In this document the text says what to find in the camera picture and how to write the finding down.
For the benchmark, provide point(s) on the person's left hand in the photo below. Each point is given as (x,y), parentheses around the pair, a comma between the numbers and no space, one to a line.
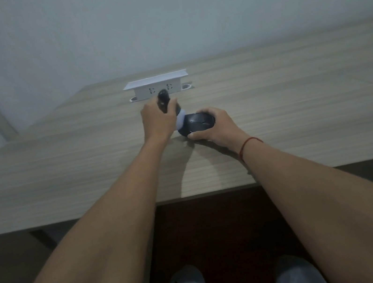
(155,125)

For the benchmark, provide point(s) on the person's right hand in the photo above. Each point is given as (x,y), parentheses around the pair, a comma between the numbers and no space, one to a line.
(222,130)

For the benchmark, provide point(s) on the person's left thumb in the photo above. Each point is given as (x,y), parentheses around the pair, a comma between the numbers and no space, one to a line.
(173,108)

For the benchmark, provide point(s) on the person's right thumb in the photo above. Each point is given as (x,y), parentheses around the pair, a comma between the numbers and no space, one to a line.
(198,135)

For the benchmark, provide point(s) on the black computer mouse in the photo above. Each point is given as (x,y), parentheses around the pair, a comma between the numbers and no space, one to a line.
(199,121)

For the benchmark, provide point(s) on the person's left forearm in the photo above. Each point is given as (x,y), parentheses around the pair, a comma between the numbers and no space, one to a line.
(115,230)

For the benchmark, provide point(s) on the person's right forearm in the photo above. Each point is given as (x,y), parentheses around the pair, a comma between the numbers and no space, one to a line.
(325,202)

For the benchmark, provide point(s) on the white desk power socket box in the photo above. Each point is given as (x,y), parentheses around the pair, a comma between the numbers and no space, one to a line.
(159,84)

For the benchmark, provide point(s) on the person's right leg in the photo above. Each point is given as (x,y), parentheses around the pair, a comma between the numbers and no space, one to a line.
(298,277)

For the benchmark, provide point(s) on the dark table leg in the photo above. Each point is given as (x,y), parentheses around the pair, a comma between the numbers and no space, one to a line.
(44,238)

